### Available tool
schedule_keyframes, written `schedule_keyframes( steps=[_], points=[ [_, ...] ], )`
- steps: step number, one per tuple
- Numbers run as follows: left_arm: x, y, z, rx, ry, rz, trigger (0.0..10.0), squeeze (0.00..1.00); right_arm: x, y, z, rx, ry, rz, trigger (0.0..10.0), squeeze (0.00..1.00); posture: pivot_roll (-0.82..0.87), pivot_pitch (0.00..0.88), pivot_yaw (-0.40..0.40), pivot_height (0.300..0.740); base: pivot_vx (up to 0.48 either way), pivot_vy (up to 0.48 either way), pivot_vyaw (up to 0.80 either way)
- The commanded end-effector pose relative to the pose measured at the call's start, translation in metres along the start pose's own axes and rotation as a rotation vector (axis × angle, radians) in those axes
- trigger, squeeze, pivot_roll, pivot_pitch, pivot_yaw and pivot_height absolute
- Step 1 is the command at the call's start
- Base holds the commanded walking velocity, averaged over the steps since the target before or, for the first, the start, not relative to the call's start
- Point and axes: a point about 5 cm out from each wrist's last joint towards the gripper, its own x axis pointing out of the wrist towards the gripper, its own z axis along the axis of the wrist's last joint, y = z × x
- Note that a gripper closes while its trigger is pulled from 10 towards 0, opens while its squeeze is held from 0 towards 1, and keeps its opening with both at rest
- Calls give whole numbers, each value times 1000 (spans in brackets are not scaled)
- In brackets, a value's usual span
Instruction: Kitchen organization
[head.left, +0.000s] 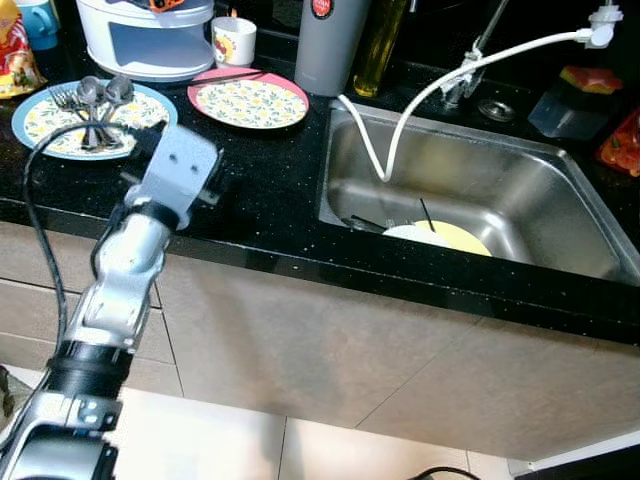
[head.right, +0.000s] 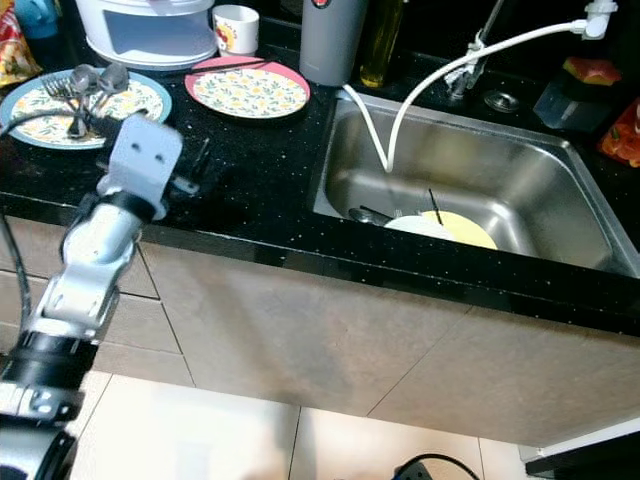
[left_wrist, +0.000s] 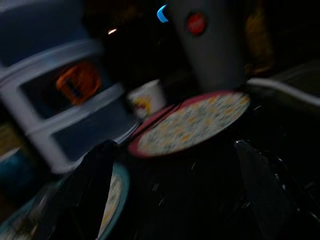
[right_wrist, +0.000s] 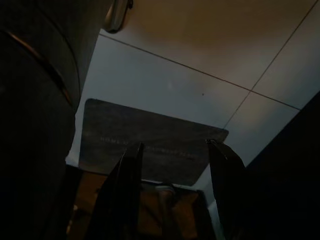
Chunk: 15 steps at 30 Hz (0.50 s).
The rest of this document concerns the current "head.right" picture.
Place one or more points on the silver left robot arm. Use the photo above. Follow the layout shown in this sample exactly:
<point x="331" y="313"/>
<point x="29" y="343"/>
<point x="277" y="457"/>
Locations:
<point x="90" y="270"/>

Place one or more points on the pink plate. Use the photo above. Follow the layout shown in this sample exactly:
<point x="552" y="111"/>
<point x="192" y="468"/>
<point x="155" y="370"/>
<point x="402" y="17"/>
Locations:
<point x="240" y="62"/>

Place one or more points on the white printed mug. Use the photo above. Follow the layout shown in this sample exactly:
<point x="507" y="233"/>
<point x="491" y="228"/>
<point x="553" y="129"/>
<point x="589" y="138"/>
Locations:
<point x="245" y="35"/>

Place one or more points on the steel fork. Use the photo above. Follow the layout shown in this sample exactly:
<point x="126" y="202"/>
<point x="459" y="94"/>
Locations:
<point x="60" y="90"/>

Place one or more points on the blue rim lemon print plate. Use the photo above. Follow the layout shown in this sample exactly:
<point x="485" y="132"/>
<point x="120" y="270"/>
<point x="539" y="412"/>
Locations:
<point x="40" y="115"/>

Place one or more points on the thin white tube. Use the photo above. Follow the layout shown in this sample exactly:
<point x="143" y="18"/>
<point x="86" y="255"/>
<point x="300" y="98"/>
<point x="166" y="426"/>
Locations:
<point x="365" y="125"/>

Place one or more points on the grey tumbler with red logo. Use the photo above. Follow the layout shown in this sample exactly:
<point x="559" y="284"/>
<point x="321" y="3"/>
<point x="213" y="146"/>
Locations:
<point x="332" y="45"/>

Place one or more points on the yellow red snack bag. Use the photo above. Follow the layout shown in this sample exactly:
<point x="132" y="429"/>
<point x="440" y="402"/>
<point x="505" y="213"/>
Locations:
<point x="15" y="50"/>

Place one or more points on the blue cup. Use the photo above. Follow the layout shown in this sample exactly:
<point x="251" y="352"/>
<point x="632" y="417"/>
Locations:
<point x="40" y="18"/>

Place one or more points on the olive oil bottle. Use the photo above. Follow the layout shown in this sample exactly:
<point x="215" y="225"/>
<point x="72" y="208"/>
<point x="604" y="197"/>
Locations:
<point x="382" y="45"/>

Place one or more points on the yellow plate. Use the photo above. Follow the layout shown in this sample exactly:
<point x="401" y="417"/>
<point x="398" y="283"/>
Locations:
<point x="470" y="232"/>

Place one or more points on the metal faucet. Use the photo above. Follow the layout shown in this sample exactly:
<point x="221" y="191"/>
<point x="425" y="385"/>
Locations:
<point x="468" y="75"/>

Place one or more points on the stainless steel sink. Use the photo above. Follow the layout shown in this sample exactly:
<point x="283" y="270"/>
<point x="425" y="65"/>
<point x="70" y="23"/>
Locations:
<point x="530" y="170"/>

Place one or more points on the dark plastic box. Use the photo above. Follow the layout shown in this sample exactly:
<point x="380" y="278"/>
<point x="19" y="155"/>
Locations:
<point x="570" y="108"/>

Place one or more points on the red orange packet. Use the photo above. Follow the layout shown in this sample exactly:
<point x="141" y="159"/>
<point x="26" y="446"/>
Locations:
<point x="622" y="140"/>

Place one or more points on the dark panel with grey edge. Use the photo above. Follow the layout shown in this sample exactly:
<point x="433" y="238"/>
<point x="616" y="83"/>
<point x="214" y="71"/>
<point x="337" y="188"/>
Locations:
<point x="590" y="465"/>

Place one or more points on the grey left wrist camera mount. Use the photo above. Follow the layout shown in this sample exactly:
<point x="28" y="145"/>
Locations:
<point x="145" y="155"/>

